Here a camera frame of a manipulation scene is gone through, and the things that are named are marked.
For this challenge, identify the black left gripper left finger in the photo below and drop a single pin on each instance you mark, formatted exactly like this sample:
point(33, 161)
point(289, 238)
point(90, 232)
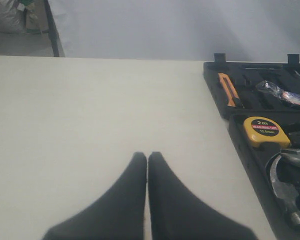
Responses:
point(117, 215)

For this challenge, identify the black metal stand pole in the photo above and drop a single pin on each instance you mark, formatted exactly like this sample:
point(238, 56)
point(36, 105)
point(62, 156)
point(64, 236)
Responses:
point(52, 31)

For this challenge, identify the yellow tape measure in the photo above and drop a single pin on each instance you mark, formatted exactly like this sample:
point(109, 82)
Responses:
point(261, 130)

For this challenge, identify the orange utility knife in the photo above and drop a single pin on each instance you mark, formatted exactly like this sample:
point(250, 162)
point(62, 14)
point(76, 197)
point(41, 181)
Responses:
point(233, 99)

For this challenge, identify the black plastic tool case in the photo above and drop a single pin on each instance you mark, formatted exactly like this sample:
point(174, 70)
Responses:
point(261, 102)

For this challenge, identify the electrical tape roll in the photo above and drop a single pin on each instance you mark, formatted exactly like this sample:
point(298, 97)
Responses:
point(268, 87)

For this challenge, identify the brown cardboard box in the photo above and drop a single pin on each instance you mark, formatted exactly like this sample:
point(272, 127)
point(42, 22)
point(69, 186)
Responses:
point(36, 21)

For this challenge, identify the white sack in background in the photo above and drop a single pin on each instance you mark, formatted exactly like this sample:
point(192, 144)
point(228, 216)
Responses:
point(12, 20)

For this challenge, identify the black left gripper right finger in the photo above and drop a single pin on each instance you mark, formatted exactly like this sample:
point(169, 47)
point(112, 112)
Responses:
point(177, 214)

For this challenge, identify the adjustable wrench black handle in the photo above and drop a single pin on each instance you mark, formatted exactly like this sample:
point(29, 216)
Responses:
point(291, 156)

